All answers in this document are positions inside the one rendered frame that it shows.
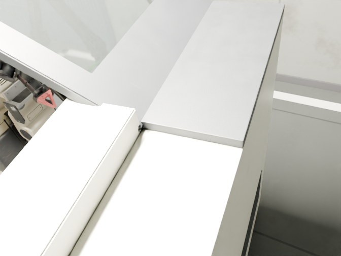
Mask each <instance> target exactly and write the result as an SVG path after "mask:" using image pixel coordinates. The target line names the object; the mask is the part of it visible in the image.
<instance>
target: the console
mask: <svg viewBox="0 0 341 256"><path fill-rule="evenodd" d="M139 125H140V122H139V119H138V116H137V113H136V110H135V109H133V108H128V107H122V106H116V105H110V104H104V103H103V104H102V105H101V106H98V107H96V106H91V105H85V104H79V103H77V102H75V101H73V100H71V99H70V98H66V100H65V101H64V102H63V103H62V104H61V105H60V106H59V108H58V109H57V110H56V111H55V112H54V113H53V115H52V116H51V117H50V118H49V119H48V120H47V122H46V123H45V124H44V125H43V126H42V127H41V129H40V130H39V131H38V132H37V133H36V134H35V136H34V137H33V138H32V139H31V140H30V141H29V143H28V144H27V145H26V146H25V147H24V148H23V149H22V151H21V152H20V153H19V154H18V155H17V156H16V158H15V159H14V160H13V161H12V162H11V163H10V165H9V166H8V167H7V168H6V169H5V170H4V172H3V173H2V174H1V175H0V256H69V255H70V254H71V252H72V250H73V249H74V247H75V245H76V243H77V242H78V240H79V238H80V237H81V235H82V233H83V231H84V230H85V228H86V226H87V225H88V223H89V221H90V219H91V218H92V216H93V214H94V212H95V211H96V209H97V207H98V206H99V204H100V202H101V200H102V199H103V197H104V195H105V193H106V192H107V190H108V188H109V187H110V185H111V183H112V181H113V180H114V178H115V176H116V175H117V173H118V171H119V169H120V168H121V166H122V164H123V163H124V161H125V159H126V157H127V156H128V154H129V152H130V151H131V149H132V147H133V145H134V144H135V142H136V140H137V138H138V137H139V135H140V133H141V132H142V130H141V132H140V131H138V127H139Z"/></svg>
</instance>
